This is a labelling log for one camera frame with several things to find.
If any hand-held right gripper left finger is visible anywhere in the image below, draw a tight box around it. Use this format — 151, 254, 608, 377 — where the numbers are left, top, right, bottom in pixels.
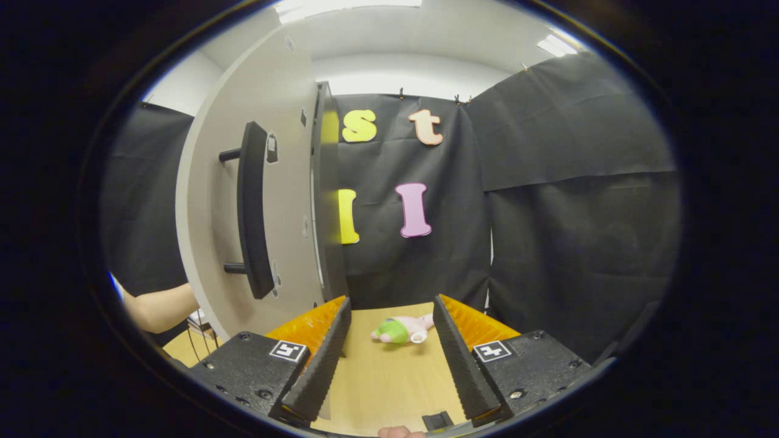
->
189, 296, 352, 428

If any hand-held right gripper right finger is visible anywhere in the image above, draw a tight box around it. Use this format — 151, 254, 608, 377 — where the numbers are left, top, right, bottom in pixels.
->
432, 294, 592, 428

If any black cabinet door handle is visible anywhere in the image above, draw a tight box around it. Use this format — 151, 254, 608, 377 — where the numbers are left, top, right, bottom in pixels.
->
219, 120, 276, 300

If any beige cabinet door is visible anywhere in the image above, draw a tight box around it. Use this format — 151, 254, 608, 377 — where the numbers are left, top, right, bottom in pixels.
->
175, 24, 326, 341

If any pink and green plush toy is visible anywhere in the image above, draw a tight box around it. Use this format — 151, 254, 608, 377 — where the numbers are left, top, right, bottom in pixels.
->
371, 314, 435, 345

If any black backdrop cloth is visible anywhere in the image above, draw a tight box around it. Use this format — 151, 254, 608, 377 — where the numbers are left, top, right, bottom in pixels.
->
100, 52, 682, 366

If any long ceiling light panel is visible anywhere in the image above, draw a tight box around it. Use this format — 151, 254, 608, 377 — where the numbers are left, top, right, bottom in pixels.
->
274, 0, 422, 24

